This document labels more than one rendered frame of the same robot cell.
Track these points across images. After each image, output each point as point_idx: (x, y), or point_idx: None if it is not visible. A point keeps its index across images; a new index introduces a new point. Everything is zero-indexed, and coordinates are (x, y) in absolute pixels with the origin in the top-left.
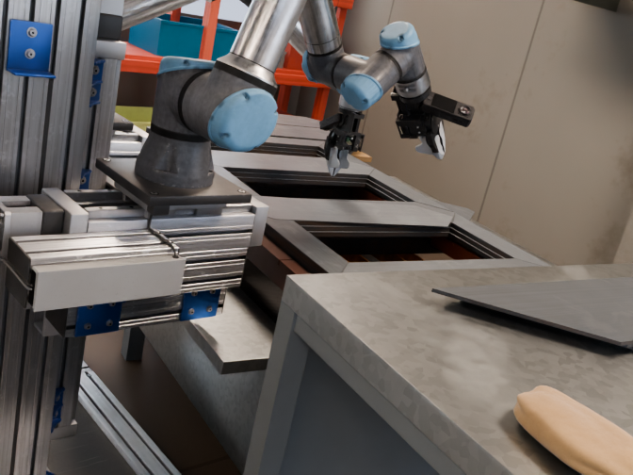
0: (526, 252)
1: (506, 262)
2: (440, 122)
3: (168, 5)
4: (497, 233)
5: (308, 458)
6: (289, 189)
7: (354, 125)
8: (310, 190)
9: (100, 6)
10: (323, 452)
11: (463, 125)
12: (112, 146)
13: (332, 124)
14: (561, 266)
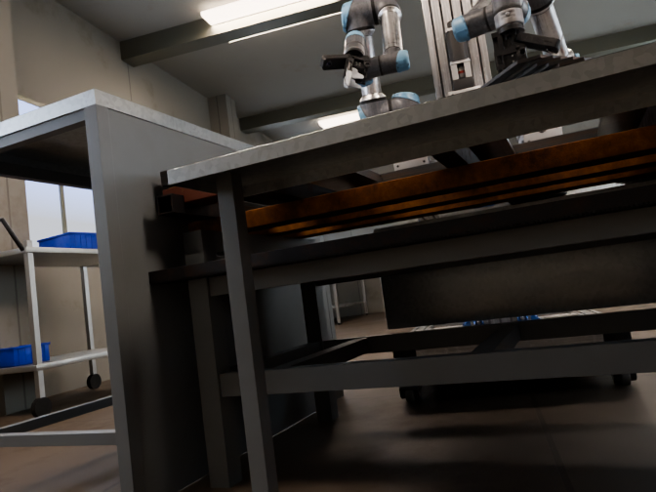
0: (310, 132)
1: None
2: (346, 66)
3: (536, 33)
4: (452, 96)
5: (311, 238)
6: (640, 127)
7: (498, 48)
8: (644, 119)
9: (434, 86)
10: (308, 237)
11: (324, 69)
12: (520, 138)
13: (533, 48)
14: (243, 143)
